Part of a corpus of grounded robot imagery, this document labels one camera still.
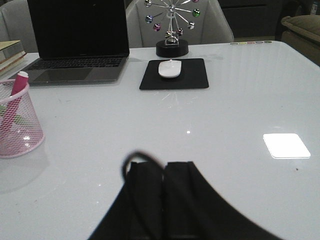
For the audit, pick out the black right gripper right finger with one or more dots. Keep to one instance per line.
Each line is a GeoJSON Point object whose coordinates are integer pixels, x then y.
{"type": "Point", "coordinates": [193, 210]}

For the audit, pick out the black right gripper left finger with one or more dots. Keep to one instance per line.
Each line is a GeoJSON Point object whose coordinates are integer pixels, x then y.
{"type": "Point", "coordinates": [136, 213]}

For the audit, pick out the green highlighter pen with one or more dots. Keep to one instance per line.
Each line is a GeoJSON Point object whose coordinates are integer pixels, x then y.
{"type": "Point", "coordinates": [18, 119]}

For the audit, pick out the pink highlighter pen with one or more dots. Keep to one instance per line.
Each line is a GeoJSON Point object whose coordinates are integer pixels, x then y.
{"type": "Point", "coordinates": [20, 83]}

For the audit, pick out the pink mesh pen holder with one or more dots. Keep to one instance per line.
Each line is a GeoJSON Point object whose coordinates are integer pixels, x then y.
{"type": "Point", "coordinates": [21, 139]}

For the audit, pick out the black mouse pad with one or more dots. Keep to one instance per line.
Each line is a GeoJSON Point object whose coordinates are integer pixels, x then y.
{"type": "Point", "coordinates": [193, 76]}

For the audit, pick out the white computer mouse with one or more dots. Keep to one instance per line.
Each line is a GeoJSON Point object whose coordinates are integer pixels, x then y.
{"type": "Point", "coordinates": [170, 68]}

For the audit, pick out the ferris wheel desk ornament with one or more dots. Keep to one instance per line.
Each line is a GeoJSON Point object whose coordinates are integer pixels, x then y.
{"type": "Point", "coordinates": [172, 46]}

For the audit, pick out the grey open laptop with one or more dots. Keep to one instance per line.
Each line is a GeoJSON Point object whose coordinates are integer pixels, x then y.
{"type": "Point", "coordinates": [78, 41]}

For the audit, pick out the right grey armchair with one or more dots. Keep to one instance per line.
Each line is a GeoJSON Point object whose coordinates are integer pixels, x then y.
{"type": "Point", "coordinates": [210, 27]}

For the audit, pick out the grey armchair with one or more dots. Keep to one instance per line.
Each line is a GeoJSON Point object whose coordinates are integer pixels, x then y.
{"type": "Point", "coordinates": [210, 27]}
{"type": "Point", "coordinates": [16, 24]}

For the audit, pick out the bottom yellow book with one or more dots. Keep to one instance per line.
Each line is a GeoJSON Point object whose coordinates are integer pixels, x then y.
{"type": "Point", "coordinates": [10, 66]}

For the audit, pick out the yellow book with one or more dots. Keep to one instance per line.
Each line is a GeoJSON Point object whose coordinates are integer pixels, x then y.
{"type": "Point", "coordinates": [9, 49]}
{"type": "Point", "coordinates": [10, 66]}

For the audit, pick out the middle white book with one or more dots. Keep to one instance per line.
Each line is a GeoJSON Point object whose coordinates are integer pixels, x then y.
{"type": "Point", "coordinates": [13, 58]}

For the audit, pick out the top yellow book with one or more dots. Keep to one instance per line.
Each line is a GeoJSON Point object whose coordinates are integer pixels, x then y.
{"type": "Point", "coordinates": [9, 49]}

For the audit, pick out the olive cushion seat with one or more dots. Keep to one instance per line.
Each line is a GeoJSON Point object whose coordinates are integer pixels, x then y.
{"type": "Point", "coordinates": [303, 34]}

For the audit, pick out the left grey armchair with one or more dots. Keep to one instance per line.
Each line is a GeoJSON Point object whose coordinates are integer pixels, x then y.
{"type": "Point", "coordinates": [16, 24]}

